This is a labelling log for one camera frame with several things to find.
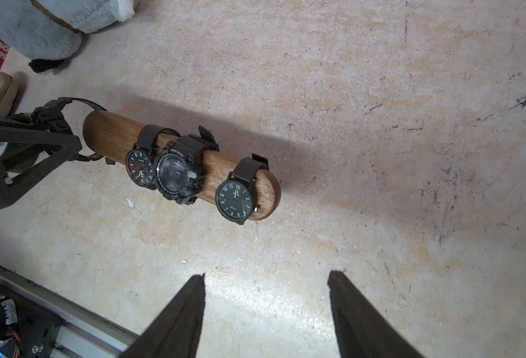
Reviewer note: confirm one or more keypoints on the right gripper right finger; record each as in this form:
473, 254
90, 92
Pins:
360, 329

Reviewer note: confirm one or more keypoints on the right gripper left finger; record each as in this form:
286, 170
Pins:
176, 331

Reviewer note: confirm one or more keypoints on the wooden watch stand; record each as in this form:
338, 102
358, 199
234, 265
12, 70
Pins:
113, 136

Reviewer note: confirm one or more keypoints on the grey plush toy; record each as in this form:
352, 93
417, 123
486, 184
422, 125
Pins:
50, 33

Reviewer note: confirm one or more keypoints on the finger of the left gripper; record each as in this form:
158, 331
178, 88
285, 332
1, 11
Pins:
28, 154

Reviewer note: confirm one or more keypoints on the black round face watch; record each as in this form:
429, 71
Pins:
235, 197

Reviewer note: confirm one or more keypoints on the black rugged sport watch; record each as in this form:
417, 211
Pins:
179, 171

